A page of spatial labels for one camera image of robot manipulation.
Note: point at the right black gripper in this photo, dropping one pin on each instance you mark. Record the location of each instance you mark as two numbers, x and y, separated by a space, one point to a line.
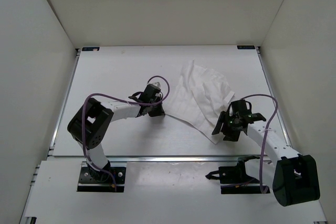
230 136

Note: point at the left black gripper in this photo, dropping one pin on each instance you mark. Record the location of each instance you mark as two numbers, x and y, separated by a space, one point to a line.
159 112

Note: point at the white skirt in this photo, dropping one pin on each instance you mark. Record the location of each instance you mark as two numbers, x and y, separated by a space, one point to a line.
200 96

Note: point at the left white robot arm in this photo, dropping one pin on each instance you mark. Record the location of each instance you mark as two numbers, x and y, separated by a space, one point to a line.
89 125

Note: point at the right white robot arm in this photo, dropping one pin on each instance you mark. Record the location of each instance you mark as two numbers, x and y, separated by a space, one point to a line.
279 169

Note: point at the right blue corner label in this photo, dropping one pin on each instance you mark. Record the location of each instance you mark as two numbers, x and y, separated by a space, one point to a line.
245 47

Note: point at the blue corner label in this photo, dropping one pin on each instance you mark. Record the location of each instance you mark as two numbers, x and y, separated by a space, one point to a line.
245 47
90 49

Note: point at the left blue corner label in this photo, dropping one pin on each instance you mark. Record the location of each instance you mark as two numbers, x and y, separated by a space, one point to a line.
90 49

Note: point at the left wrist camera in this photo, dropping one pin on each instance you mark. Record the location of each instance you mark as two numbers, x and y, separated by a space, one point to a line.
157 84

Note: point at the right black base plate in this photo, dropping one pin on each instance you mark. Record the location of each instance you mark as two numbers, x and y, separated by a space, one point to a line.
243 178

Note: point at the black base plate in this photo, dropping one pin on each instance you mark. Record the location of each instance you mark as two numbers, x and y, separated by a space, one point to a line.
90 181
243 178

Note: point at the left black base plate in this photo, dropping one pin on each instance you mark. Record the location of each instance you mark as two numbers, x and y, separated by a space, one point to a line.
90 181

